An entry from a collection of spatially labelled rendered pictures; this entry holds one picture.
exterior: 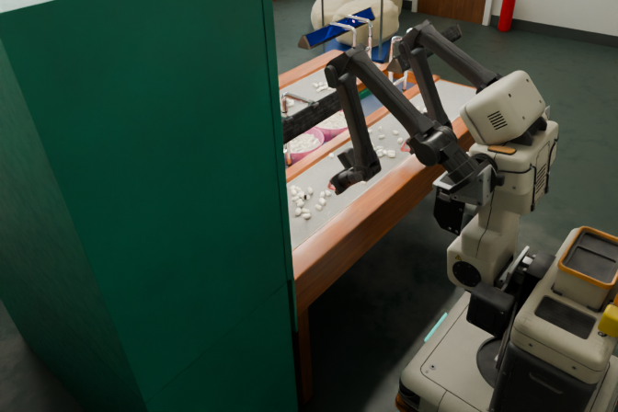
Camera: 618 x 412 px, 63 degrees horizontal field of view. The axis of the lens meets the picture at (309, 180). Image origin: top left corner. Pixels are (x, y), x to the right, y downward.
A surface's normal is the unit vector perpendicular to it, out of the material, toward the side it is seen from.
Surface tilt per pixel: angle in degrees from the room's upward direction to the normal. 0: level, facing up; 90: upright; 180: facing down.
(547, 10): 90
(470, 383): 0
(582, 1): 90
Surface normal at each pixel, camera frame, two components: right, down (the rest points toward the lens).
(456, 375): -0.04, -0.82
